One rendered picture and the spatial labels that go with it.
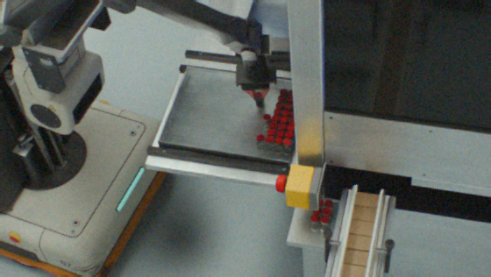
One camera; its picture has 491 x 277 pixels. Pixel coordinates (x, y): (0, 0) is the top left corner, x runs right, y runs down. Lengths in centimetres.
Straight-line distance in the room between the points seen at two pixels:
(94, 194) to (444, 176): 137
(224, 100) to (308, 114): 49
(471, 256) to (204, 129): 74
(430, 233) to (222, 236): 111
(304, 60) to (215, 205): 151
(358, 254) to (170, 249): 125
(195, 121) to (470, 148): 75
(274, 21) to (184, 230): 97
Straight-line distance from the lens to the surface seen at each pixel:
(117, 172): 285
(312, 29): 155
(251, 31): 191
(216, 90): 221
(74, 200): 283
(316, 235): 193
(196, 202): 306
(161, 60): 354
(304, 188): 182
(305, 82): 166
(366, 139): 177
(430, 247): 211
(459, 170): 182
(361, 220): 189
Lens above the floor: 253
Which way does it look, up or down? 52 degrees down
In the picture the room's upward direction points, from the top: 8 degrees counter-clockwise
